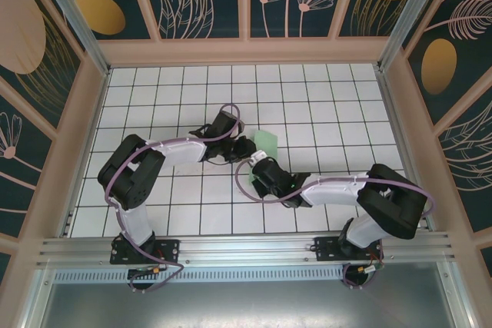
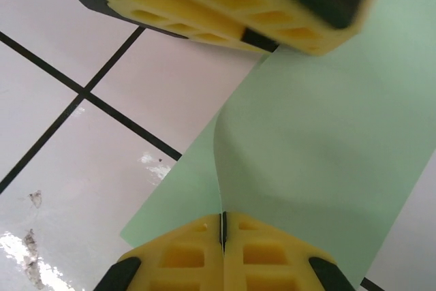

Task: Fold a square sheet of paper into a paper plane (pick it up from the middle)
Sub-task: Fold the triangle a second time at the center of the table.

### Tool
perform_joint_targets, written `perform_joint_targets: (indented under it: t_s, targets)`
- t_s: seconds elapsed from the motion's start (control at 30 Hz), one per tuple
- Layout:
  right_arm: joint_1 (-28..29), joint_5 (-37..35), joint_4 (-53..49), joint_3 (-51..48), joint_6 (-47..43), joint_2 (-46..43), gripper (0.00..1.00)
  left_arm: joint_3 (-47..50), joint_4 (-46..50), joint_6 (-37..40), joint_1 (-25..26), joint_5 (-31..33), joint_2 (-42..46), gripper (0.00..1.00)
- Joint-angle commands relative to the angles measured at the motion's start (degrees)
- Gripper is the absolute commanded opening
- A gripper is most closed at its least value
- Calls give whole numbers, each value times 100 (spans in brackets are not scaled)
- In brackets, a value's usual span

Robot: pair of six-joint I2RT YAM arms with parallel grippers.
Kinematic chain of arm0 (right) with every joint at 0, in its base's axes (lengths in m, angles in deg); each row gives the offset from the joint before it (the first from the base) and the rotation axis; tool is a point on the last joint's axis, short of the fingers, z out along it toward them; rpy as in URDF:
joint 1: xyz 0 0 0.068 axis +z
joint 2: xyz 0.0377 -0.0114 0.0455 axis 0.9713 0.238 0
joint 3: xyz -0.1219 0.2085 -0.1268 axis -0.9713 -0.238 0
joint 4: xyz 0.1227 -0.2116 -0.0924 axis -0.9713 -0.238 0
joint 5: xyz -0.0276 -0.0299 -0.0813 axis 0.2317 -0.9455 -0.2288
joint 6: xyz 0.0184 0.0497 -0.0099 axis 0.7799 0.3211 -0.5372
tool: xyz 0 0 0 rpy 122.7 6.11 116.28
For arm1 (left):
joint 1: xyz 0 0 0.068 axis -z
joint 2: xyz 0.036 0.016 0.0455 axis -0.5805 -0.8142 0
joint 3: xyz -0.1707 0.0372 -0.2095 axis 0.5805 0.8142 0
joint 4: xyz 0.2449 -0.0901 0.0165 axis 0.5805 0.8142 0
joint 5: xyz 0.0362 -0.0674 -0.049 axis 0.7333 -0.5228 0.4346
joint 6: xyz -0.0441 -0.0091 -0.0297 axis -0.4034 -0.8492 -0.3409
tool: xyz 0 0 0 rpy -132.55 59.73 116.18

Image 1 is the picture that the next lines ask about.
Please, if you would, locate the green cloth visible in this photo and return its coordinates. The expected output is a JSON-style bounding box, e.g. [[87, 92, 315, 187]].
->
[[248, 130, 280, 187]]

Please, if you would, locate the grey metal sheet panel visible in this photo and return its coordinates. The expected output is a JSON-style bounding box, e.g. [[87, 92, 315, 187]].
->
[[22, 262, 472, 328]]

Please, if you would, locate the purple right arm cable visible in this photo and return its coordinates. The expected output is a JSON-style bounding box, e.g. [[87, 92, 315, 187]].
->
[[234, 161, 437, 290]]

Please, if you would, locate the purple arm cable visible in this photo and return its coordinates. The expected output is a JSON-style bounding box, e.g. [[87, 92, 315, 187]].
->
[[105, 103, 243, 294], [234, 161, 437, 290]]

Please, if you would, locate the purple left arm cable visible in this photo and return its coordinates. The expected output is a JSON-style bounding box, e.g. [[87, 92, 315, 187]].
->
[[105, 103, 243, 294]]

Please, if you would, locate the aluminium mounting rail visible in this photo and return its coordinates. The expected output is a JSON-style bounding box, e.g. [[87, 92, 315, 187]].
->
[[36, 230, 457, 267]]

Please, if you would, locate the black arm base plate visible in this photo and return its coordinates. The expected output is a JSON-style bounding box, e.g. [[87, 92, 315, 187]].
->
[[314, 235, 384, 263], [110, 237, 181, 266]]

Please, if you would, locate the perforated metal cable duct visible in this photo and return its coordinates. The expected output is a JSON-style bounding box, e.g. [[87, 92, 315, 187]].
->
[[53, 269, 347, 283]]

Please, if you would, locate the small connector with wires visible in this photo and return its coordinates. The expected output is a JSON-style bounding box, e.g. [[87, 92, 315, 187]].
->
[[128, 265, 162, 278], [355, 257, 385, 276]]

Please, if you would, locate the aluminium side rail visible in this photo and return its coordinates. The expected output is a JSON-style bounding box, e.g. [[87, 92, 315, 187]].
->
[[61, 68, 113, 237], [374, 65, 431, 230]]

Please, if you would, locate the aluminium frame post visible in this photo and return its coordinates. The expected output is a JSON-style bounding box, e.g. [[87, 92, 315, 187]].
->
[[32, 0, 111, 75], [377, 0, 443, 72]]

